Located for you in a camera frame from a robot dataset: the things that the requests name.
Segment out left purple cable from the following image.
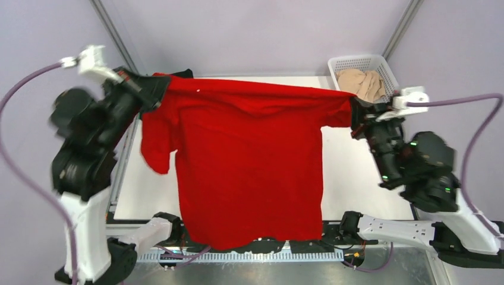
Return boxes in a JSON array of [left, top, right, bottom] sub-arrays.
[[0, 59, 215, 285]]

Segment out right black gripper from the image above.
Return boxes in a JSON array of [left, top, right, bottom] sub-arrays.
[[346, 96, 402, 182]]

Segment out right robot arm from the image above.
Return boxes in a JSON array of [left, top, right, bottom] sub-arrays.
[[339, 97, 503, 269]]

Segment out red t-shirt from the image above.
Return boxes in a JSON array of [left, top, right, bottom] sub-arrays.
[[140, 76, 352, 251]]

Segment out white plastic basket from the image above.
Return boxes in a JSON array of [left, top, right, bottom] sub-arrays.
[[327, 55, 399, 103]]

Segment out folded black t-shirt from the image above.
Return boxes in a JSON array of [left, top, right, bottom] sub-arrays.
[[171, 68, 194, 78]]

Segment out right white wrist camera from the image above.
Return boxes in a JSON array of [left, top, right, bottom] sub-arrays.
[[376, 86, 430, 122]]

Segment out white slotted cable duct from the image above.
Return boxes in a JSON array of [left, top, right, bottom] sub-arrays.
[[136, 251, 345, 264]]

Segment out aluminium frame rail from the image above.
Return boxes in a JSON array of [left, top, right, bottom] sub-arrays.
[[83, 221, 442, 251]]

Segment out beige t-shirt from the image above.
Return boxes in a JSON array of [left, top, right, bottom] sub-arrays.
[[336, 68, 386, 103]]

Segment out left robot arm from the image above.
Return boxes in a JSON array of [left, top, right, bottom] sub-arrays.
[[50, 68, 182, 284]]

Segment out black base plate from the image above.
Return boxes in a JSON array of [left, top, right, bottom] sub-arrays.
[[167, 221, 363, 254]]

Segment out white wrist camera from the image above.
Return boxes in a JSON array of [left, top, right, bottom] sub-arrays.
[[59, 45, 124, 84], [376, 86, 430, 122]]

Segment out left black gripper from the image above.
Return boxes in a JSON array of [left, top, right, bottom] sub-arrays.
[[100, 62, 172, 145]]

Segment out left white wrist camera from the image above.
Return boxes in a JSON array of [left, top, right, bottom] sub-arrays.
[[59, 45, 124, 84]]

